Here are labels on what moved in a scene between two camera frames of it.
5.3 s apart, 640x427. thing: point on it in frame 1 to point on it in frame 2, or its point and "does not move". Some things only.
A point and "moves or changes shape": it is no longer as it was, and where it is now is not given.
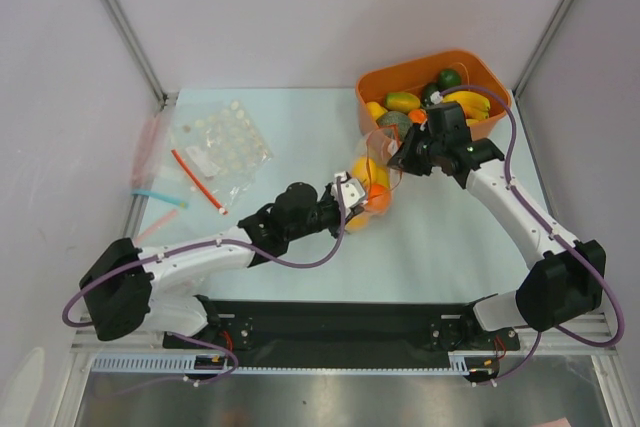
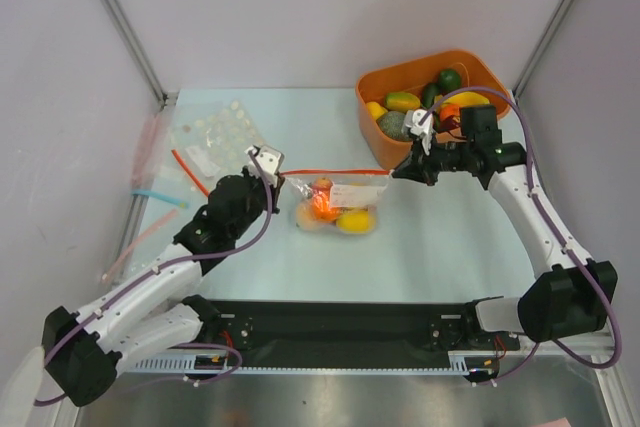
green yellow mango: [402, 101] does not move
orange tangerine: [379, 197] moves or changes shape
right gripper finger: [402, 157] to [417, 169]
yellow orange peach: [357, 223] moves or changes shape
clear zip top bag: [370, 164] moves or changes shape
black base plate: [345, 334] does not move
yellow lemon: [365, 170] to [356, 221]
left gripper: [326, 196] to [250, 177]
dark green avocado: [449, 78] does not move
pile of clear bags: [194, 163] does not move
